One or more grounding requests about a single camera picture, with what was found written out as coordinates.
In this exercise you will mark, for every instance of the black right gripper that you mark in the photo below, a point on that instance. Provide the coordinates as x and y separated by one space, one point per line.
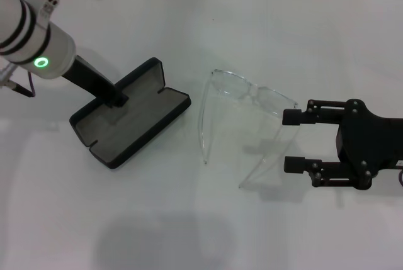
365 144

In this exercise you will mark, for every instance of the clear frame glasses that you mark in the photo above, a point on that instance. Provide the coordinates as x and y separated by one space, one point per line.
252 87

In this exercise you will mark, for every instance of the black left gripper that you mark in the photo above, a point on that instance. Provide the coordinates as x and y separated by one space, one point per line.
88 75

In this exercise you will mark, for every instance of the black glasses case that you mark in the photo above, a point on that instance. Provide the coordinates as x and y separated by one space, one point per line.
135 128

